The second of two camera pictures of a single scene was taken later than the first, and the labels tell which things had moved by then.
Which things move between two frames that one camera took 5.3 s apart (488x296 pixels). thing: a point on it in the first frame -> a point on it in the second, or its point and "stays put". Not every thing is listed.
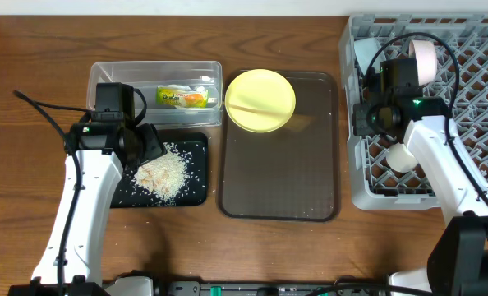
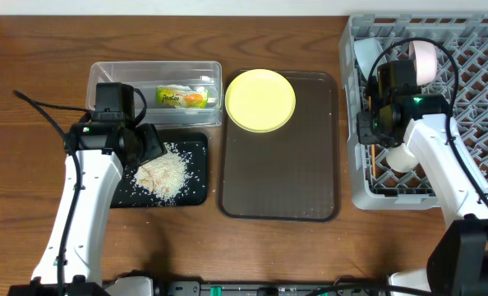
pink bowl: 425,51 stays put
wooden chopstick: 293,121 -> 373,146
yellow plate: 264,89 stays put
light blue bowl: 365,49 stays put
